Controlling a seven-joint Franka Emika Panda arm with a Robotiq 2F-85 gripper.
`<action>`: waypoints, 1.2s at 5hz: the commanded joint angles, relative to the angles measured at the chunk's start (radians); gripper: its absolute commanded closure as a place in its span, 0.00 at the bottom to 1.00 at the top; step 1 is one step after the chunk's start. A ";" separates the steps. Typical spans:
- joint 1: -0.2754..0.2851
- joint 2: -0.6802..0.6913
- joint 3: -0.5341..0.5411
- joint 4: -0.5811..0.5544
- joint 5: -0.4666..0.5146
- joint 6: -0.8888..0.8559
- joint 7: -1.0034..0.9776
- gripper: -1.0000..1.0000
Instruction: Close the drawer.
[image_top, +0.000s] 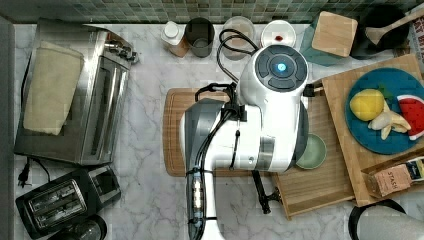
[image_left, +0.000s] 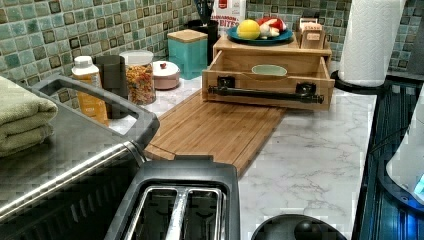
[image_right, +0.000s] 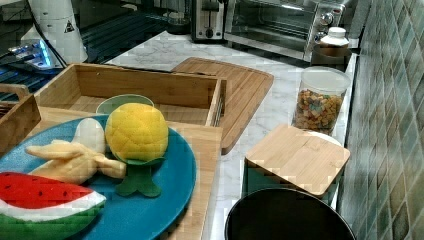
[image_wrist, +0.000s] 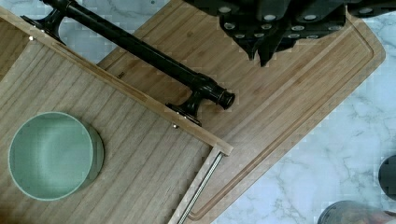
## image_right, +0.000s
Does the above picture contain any wooden drawer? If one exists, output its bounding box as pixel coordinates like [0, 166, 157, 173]
[35, 63, 226, 126]

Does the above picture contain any green bowl in drawer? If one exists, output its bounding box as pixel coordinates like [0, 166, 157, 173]
[96, 94, 154, 114]

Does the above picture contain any bamboo cutting board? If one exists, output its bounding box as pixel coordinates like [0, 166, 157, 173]
[172, 57, 274, 155]

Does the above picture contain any plush yellow pineapple toy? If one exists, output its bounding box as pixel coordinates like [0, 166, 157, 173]
[105, 103, 169, 198]

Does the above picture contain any teal canister with wooden lid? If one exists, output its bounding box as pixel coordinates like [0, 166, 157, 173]
[242, 124, 350, 204]

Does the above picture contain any black and silver toaster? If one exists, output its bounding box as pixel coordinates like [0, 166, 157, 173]
[191, 0, 228, 43]

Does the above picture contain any clear jar of cereal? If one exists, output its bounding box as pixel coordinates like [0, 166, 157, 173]
[293, 66, 351, 135]

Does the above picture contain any black round container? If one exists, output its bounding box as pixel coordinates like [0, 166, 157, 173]
[224, 188, 356, 240]

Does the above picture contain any blue plate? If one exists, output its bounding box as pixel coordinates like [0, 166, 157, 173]
[0, 118, 196, 240]

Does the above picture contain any silver toaster oven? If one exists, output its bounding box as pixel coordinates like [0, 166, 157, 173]
[224, 0, 345, 62]

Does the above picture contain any white egg toy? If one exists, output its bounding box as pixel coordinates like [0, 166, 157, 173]
[73, 118, 106, 154]

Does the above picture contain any white-capped orange bottle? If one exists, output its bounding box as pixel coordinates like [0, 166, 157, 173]
[320, 27, 349, 56]

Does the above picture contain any plush peeled banana toy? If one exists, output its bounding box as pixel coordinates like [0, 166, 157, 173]
[25, 140, 126, 185]

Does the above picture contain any wooden organizer box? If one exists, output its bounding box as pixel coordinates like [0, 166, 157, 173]
[0, 84, 41, 156]

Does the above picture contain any plush watermelon slice toy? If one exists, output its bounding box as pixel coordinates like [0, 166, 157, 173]
[1, 172, 106, 240]

